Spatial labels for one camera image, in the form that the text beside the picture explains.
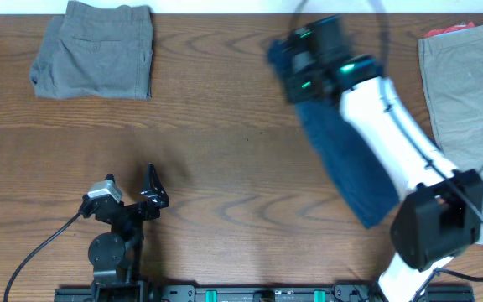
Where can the folded grey shorts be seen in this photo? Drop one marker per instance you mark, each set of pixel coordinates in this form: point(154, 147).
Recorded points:
point(89, 51)

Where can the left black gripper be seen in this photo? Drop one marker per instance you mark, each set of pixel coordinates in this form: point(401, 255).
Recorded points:
point(128, 208)

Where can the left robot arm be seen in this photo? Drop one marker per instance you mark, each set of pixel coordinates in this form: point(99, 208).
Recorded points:
point(115, 255)

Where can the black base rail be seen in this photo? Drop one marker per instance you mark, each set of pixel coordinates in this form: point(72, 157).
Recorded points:
point(188, 293)

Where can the khaki beige shorts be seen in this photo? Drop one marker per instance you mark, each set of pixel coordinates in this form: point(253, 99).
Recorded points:
point(451, 67)

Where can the navy blue shorts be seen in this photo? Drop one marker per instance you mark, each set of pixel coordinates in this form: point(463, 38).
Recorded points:
point(354, 169)

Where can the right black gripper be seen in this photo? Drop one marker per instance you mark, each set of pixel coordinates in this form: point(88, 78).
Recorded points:
point(293, 90)

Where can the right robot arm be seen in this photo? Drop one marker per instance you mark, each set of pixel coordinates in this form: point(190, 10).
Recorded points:
point(440, 215)

